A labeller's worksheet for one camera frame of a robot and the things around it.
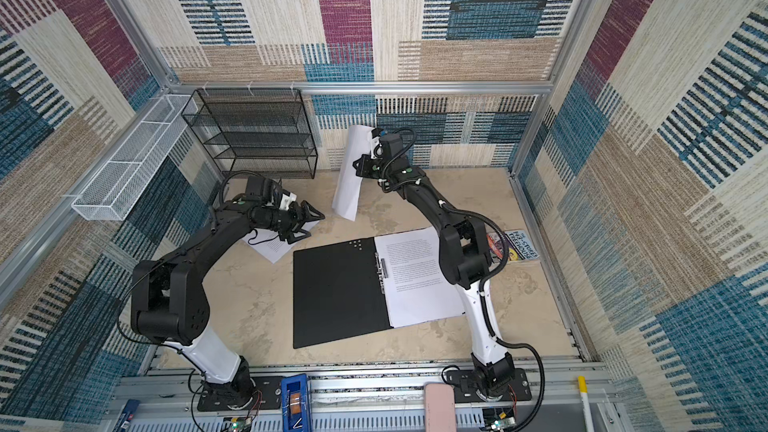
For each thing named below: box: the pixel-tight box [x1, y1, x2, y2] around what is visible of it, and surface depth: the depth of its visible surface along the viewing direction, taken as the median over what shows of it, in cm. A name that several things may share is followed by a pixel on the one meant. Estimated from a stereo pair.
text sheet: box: [374, 227, 465, 329], surface depth 94 cm
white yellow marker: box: [578, 376, 595, 432], surface depth 73 cm
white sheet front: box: [332, 125, 374, 221], surface depth 96 cm
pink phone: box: [425, 383, 456, 432], surface depth 71 cm
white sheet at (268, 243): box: [241, 220, 320, 264], surface depth 86 cm
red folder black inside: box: [293, 237, 392, 349], surface depth 95 cm
